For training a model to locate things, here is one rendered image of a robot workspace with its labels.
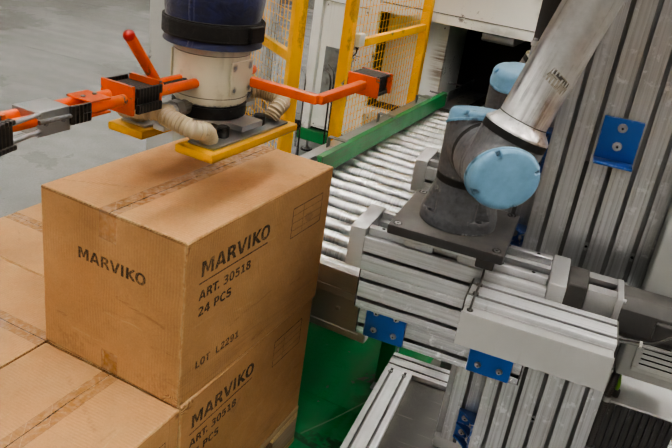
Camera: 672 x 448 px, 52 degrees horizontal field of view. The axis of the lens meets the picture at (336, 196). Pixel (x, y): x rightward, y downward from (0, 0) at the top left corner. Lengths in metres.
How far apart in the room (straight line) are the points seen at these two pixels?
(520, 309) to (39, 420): 0.98
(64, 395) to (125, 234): 0.39
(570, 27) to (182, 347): 0.96
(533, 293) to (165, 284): 0.72
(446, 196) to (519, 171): 0.21
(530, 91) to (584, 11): 0.14
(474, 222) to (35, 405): 0.97
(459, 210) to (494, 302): 0.18
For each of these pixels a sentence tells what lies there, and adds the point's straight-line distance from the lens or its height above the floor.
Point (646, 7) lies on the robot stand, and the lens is 1.41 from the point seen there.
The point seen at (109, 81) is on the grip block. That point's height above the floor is 1.21.
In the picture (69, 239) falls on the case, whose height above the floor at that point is 0.84.
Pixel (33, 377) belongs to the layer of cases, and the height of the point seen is 0.54.
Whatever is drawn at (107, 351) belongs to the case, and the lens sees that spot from 1.66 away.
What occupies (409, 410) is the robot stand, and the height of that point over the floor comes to 0.21.
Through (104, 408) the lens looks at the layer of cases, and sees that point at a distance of 1.60.
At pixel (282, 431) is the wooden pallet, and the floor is 0.11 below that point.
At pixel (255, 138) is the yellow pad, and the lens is 1.57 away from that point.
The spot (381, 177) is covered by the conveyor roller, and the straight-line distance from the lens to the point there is 2.95.
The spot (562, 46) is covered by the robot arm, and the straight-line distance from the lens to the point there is 1.16.
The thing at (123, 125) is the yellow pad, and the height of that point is 1.07.
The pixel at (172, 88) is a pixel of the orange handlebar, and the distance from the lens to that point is 1.48.
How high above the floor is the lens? 1.58
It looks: 23 degrees down
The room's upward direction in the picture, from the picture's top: 8 degrees clockwise
